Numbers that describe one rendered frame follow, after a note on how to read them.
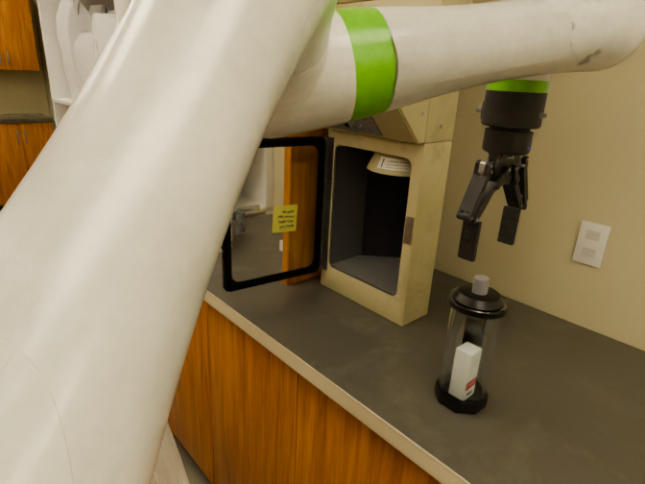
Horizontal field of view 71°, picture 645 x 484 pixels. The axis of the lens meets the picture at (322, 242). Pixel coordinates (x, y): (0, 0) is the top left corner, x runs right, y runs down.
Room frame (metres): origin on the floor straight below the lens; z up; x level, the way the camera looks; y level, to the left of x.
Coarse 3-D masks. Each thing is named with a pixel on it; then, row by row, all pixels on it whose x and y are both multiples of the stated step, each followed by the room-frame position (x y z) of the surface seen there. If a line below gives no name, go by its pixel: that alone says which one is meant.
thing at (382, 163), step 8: (376, 152) 1.19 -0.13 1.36; (376, 160) 1.17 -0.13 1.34; (384, 160) 1.15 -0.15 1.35; (392, 160) 1.14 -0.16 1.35; (400, 160) 1.13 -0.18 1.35; (408, 160) 1.13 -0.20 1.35; (368, 168) 1.19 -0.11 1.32; (376, 168) 1.16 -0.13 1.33; (384, 168) 1.14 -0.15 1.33; (392, 168) 1.13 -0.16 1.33; (400, 168) 1.13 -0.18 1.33; (408, 168) 1.13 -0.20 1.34; (400, 176) 1.12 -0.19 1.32; (408, 176) 1.12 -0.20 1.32
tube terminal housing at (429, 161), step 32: (384, 0) 1.15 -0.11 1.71; (416, 0) 1.09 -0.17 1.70; (448, 0) 1.05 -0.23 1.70; (448, 96) 1.08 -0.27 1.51; (448, 128) 1.10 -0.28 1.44; (416, 160) 1.05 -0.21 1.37; (448, 160) 1.11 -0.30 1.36; (416, 192) 1.04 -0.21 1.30; (416, 224) 1.04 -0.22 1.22; (416, 256) 1.05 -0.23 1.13; (352, 288) 1.17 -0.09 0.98; (416, 288) 1.06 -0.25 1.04
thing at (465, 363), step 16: (448, 320) 0.78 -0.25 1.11; (464, 320) 0.73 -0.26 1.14; (480, 320) 0.72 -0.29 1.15; (496, 320) 0.73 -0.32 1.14; (448, 336) 0.76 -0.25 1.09; (464, 336) 0.73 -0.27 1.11; (480, 336) 0.72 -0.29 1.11; (496, 336) 0.74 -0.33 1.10; (448, 352) 0.75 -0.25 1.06; (464, 352) 0.73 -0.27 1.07; (480, 352) 0.72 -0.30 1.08; (448, 368) 0.74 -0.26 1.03; (464, 368) 0.72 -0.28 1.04; (480, 368) 0.72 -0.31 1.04; (448, 384) 0.74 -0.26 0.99; (464, 384) 0.72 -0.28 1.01; (480, 384) 0.72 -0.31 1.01
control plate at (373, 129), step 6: (360, 120) 1.10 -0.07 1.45; (366, 120) 1.08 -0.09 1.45; (372, 120) 1.06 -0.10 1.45; (336, 126) 1.19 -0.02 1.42; (342, 126) 1.17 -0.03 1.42; (354, 126) 1.13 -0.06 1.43; (366, 126) 1.10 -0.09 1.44; (372, 126) 1.08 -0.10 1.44; (360, 132) 1.14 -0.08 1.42; (366, 132) 1.12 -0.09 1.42; (372, 132) 1.10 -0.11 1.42; (378, 132) 1.08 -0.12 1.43
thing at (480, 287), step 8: (480, 280) 0.75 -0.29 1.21; (488, 280) 0.75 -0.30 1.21; (464, 288) 0.78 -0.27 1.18; (472, 288) 0.76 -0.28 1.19; (480, 288) 0.75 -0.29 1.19; (488, 288) 0.76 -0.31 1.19; (456, 296) 0.76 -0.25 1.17; (464, 296) 0.75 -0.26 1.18; (472, 296) 0.75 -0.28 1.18; (480, 296) 0.75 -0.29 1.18; (488, 296) 0.75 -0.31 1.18; (496, 296) 0.75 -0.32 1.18; (464, 304) 0.74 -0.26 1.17; (472, 304) 0.73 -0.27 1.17; (480, 304) 0.73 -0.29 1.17; (488, 304) 0.72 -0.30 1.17; (496, 304) 0.73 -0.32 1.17
